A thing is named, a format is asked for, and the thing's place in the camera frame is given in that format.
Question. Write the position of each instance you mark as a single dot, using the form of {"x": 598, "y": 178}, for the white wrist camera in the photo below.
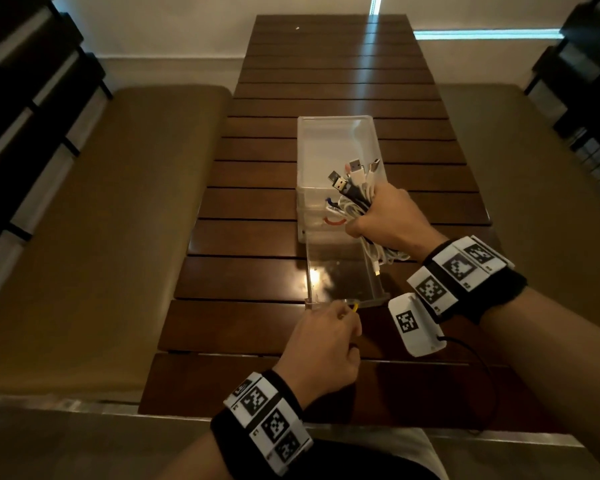
{"x": 415, "y": 324}

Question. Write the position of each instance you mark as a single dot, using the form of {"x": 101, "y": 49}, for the person's right forearm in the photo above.
{"x": 555, "y": 354}

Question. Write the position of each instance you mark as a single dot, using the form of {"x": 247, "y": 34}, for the person's right hand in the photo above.
{"x": 395, "y": 219}

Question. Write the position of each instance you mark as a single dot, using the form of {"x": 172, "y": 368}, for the brown bench cushion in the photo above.
{"x": 100, "y": 234}
{"x": 545, "y": 194}

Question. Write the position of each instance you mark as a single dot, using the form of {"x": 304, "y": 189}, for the person's black garment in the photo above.
{"x": 365, "y": 462}

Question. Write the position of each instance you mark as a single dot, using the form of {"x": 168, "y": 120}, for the clear plastic three-drawer organiser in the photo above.
{"x": 320, "y": 144}

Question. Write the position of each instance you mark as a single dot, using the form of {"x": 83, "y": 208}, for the person's left forearm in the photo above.
{"x": 195, "y": 459}

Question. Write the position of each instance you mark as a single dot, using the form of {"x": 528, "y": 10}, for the wall light strip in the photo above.
{"x": 375, "y": 4}
{"x": 485, "y": 34}

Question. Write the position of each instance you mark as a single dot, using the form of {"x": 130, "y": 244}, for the brown slatted wooden table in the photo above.
{"x": 330, "y": 59}

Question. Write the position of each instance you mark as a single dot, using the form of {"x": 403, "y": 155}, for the person's left hand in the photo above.
{"x": 320, "y": 349}

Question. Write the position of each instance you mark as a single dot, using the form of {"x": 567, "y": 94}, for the black marker wristband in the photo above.
{"x": 465, "y": 279}
{"x": 265, "y": 419}

